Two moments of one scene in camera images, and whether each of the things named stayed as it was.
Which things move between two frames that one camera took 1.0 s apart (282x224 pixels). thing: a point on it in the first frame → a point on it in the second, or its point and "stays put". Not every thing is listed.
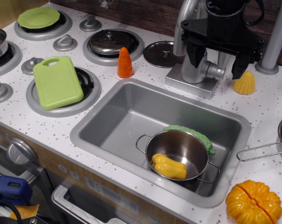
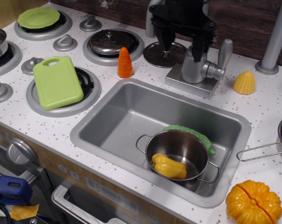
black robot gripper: x=227 y=33 → x=184 y=16
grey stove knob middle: x=65 y=43 stays put
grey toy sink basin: x=133 y=108 stays put
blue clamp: x=13 y=190 stays put
